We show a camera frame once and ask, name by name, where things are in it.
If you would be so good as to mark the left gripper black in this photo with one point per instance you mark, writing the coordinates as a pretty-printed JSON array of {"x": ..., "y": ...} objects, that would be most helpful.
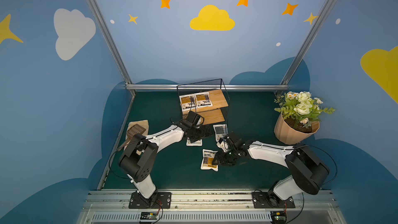
[{"x": 199, "y": 131}]

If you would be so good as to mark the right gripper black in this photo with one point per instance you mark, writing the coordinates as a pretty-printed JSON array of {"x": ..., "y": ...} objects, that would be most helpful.
[{"x": 230, "y": 156}]

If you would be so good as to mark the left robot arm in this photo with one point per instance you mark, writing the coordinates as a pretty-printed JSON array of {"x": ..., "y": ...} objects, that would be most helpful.
[{"x": 138, "y": 158}]

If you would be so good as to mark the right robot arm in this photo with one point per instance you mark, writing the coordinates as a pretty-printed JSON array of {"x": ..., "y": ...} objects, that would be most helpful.
[{"x": 308, "y": 171}]

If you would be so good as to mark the grey coffee bag left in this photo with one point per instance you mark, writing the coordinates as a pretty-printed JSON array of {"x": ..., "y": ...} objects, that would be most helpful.
[{"x": 196, "y": 143}]

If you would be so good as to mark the grey coffee bag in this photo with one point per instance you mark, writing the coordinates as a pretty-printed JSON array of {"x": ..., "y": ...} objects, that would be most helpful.
[
  {"x": 220, "y": 131},
  {"x": 196, "y": 143}
]

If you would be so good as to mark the grey coffee bag right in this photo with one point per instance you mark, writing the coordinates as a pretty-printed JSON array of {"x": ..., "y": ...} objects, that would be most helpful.
[{"x": 220, "y": 131}]

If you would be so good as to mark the beige work glove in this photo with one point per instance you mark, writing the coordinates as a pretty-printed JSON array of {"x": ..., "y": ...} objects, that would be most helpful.
[{"x": 143, "y": 123}]

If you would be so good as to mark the potted white flower plant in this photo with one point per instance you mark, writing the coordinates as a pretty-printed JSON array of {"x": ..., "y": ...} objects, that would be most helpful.
[{"x": 299, "y": 114}]

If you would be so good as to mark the right controller board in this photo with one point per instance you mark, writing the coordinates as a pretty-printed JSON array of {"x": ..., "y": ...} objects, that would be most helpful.
[{"x": 278, "y": 217}]

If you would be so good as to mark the controller board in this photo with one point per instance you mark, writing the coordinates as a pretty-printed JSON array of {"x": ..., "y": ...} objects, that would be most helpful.
[
  {"x": 148, "y": 216},
  {"x": 278, "y": 217}
]

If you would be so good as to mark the left controller board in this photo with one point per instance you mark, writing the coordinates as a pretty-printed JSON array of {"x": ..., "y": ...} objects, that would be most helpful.
[{"x": 148, "y": 216}]

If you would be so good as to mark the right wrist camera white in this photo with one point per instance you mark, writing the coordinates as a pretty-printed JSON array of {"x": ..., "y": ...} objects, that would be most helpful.
[{"x": 222, "y": 144}]

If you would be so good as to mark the black wire wooden shelf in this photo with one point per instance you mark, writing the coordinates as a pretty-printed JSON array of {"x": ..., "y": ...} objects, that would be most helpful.
[{"x": 218, "y": 113}]

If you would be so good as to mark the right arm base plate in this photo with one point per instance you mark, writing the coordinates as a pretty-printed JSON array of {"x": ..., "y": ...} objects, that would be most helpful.
[{"x": 264, "y": 200}]

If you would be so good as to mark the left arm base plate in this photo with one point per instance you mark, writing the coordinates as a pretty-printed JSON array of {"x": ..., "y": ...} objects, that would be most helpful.
[{"x": 158, "y": 199}]

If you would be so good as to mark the aluminium front rail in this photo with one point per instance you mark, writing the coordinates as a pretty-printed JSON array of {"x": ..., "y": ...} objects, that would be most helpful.
[{"x": 216, "y": 206}]

